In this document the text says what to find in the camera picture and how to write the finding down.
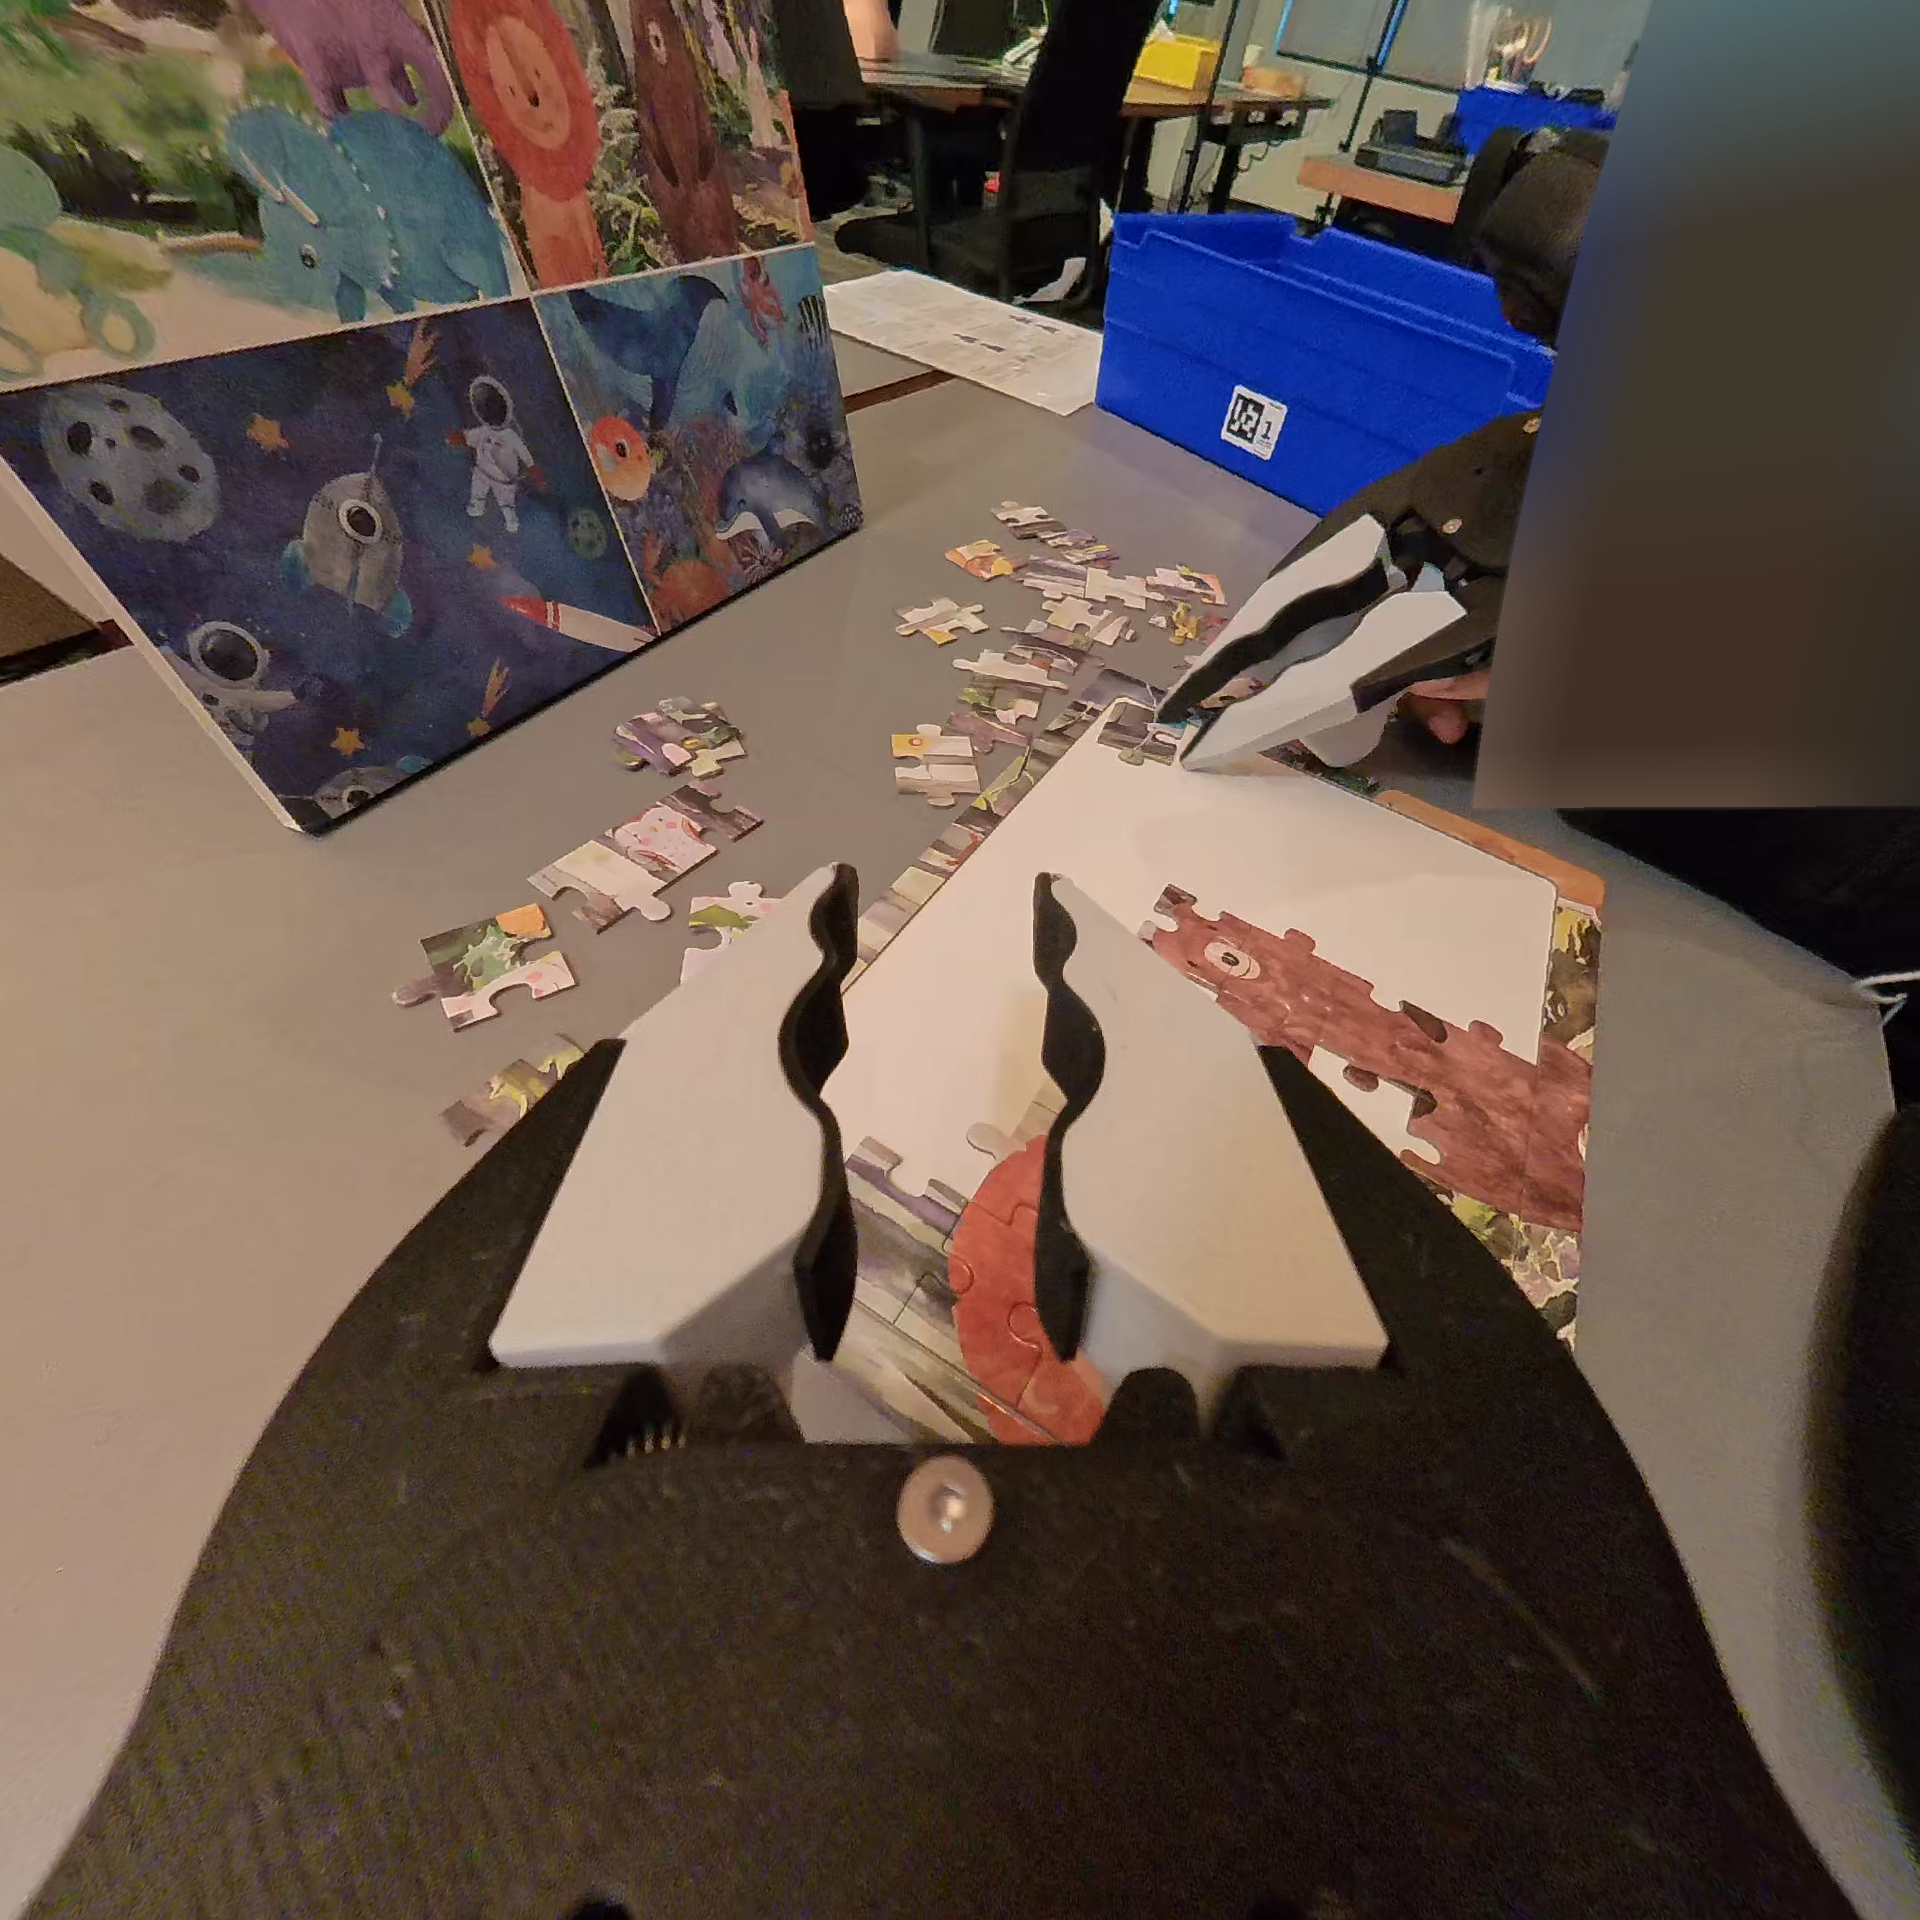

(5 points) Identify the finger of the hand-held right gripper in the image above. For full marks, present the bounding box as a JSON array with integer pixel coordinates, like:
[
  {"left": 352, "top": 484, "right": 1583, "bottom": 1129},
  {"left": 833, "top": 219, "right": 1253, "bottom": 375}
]
[
  {"left": 1178, "top": 588, "right": 1471, "bottom": 778},
  {"left": 1159, "top": 514, "right": 1412, "bottom": 718}
]

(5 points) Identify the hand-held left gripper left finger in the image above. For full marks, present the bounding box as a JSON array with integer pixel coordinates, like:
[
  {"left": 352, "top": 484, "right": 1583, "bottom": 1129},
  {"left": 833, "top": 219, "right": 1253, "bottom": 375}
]
[{"left": 487, "top": 863, "right": 863, "bottom": 1375}]

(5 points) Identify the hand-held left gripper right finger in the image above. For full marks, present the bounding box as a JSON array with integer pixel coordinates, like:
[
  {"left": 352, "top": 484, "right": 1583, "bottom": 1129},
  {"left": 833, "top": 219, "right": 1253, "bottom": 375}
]
[{"left": 1031, "top": 873, "right": 1391, "bottom": 1422}]

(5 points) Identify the lion jigsaw puzzle board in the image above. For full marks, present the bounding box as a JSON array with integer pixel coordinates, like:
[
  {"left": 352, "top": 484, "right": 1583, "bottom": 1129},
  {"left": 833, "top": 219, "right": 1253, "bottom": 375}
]
[{"left": 832, "top": 698, "right": 1606, "bottom": 1446}]

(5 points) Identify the tree branch puzzle piece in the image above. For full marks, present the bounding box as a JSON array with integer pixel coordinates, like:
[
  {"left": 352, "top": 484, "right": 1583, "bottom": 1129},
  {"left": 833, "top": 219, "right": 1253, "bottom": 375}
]
[{"left": 441, "top": 1036, "right": 589, "bottom": 1151}]

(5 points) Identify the pile of puzzle pieces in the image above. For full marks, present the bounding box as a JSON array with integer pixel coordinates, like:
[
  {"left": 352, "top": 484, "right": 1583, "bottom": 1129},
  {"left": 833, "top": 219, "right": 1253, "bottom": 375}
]
[{"left": 532, "top": 504, "right": 1360, "bottom": 977}]

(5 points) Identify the person's right forearm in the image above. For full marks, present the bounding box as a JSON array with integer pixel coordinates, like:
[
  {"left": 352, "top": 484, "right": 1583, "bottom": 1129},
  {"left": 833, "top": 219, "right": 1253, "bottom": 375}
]
[{"left": 1559, "top": 810, "right": 1920, "bottom": 977}]

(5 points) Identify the person's right hand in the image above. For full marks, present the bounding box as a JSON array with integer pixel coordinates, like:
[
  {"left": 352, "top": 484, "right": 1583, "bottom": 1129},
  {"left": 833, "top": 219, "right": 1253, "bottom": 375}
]
[{"left": 1393, "top": 670, "right": 1495, "bottom": 747}]

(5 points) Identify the blue bin with white label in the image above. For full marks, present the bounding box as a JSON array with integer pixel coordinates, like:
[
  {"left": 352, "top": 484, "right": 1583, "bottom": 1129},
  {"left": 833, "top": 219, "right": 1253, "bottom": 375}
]
[{"left": 1095, "top": 210, "right": 1556, "bottom": 520}]

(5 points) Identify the joined brown bear puzzle section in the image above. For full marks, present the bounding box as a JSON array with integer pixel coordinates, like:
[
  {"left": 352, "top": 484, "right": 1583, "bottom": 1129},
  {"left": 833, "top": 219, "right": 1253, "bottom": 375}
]
[{"left": 1141, "top": 884, "right": 1594, "bottom": 1234}]

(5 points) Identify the orange corner puzzle piece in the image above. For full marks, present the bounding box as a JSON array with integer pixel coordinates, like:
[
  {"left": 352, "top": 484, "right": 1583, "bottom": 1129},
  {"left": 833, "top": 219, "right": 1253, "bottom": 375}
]
[{"left": 393, "top": 904, "right": 577, "bottom": 1033}]

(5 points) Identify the laminated instruction sheet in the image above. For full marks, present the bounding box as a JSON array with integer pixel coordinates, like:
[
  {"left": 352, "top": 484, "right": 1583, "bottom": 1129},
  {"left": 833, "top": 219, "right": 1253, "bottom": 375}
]
[{"left": 824, "top": 270, "right": 1105, "bottom": 419}]

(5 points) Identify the wooden top desk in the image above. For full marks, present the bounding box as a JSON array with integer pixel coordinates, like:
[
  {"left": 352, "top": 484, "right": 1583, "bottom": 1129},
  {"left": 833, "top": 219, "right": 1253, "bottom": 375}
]
[{"left": 861, "top": 52, "right": 1332, "bottom": 216}]

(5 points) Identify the black tall back chair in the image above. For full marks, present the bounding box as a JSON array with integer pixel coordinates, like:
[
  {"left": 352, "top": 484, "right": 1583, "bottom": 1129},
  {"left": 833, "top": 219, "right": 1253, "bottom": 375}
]
[{"left": 832, "top": 0, "right": 1167, "bottom": 303}]

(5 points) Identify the space print puzzle box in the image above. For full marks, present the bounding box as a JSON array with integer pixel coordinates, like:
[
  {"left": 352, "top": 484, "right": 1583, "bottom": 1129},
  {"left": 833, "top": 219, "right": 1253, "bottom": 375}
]
[{"left": 0, "top": 0, "right": 866, "bottom": 838}]

